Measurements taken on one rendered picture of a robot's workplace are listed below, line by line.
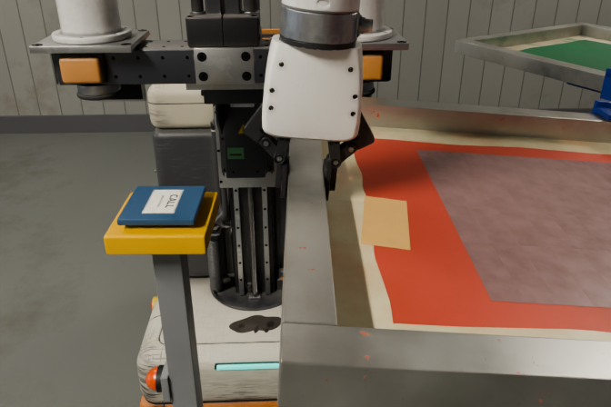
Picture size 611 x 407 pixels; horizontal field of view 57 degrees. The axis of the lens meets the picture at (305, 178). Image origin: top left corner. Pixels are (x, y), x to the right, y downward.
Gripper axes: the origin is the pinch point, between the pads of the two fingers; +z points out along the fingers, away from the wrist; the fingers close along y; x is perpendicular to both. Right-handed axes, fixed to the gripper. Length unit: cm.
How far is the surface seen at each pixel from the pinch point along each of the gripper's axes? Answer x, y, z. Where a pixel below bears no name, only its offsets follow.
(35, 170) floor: -236, 144, 119
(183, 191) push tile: -14.8, 16.3, 10.3
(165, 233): -6.2, 16.9, 12.1
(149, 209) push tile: -9.4, 19.7, 10.5
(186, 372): -9.6, 15.2, 39.0
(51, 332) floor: -99, 80, 113
